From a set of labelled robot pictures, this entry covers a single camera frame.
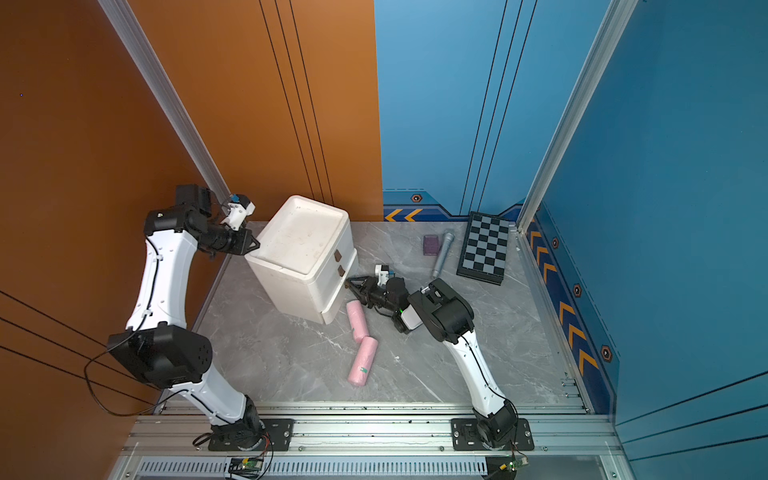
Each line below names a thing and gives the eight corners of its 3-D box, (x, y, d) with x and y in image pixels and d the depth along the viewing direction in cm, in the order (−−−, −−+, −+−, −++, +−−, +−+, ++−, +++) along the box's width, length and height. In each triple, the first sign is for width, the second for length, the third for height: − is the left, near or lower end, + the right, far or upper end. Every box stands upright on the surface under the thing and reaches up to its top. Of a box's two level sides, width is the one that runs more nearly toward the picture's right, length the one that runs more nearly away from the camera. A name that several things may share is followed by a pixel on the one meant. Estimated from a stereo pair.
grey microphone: (430, 275, 107) (431, 270, 104) (446, 237, 119) (447, 231, 116) (438, 278, 106) (439, 272, 104) (453, 239, 118) (455, 233, 115)
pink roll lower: (347, 383, 83) (346, 379, 80) (362, 338, 91) (361, 334, 89) (365, 388, 82) (364, 384, 79) (378, 342, 90) (378, 338, 88)
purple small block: (423, 257, 113) (424, 249, 109) (422, 242, 117) (423, 234, 114) (438, 257, 113) (440, 249, 109) (436, 242, 117) (438, 233, 114)
